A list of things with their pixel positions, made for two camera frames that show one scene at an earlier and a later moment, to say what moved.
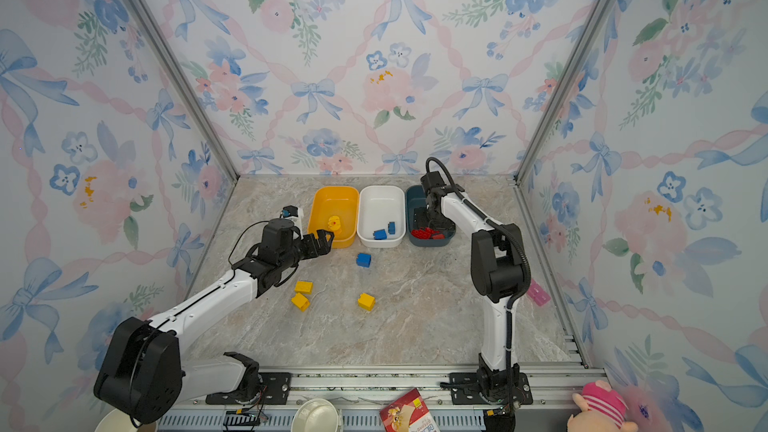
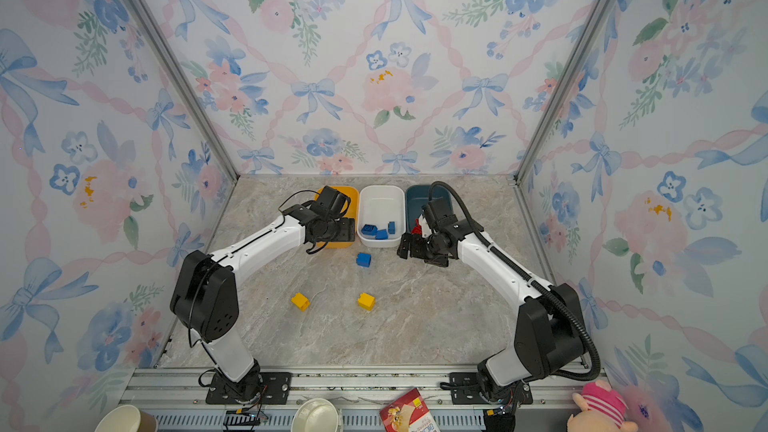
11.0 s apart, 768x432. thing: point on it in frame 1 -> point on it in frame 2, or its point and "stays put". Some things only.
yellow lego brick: (301, 302) stays put
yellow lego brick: (366, 301) stays put
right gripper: (419, 221) -> (415, 241)
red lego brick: (425, 233) stays put
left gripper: (324, 246) -> (348, 230)
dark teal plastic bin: (416, 198) stays put
